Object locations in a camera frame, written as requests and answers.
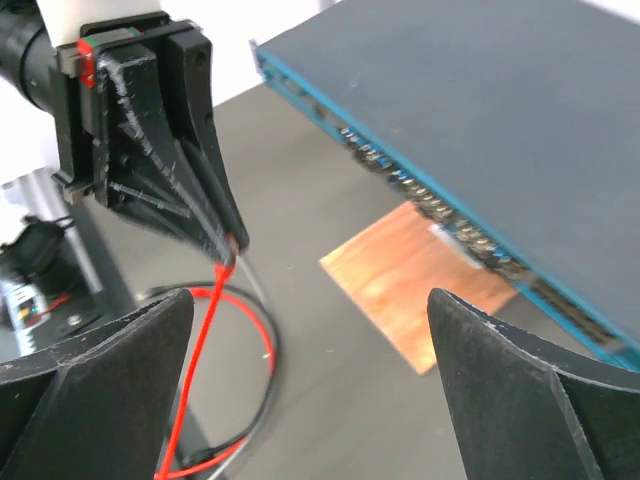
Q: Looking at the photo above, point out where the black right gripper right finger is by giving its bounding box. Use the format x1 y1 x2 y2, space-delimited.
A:
427 289 639 479

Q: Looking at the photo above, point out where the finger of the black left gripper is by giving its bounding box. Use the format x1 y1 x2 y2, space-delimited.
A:
167 29 249 250
97 52 237 265

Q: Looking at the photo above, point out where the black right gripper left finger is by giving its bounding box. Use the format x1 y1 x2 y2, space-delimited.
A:
1 290 194 480

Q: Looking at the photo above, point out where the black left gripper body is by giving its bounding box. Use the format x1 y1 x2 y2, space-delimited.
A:
50 12 204 205

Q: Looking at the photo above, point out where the black ethernet cable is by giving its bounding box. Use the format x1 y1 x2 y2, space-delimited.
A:
134 282 282 469

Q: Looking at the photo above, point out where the red ethernet cable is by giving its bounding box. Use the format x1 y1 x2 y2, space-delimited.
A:
154 234 276 480

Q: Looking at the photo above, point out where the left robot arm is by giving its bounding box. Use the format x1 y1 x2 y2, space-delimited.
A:
1 1 249 265

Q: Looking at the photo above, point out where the wooden board stand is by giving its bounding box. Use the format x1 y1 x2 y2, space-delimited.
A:
320 202 516 374

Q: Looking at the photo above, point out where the slotted cable duct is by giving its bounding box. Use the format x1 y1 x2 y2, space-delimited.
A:
1 281 46 355

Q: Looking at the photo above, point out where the teal network switch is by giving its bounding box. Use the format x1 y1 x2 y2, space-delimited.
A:
254 1 639 370

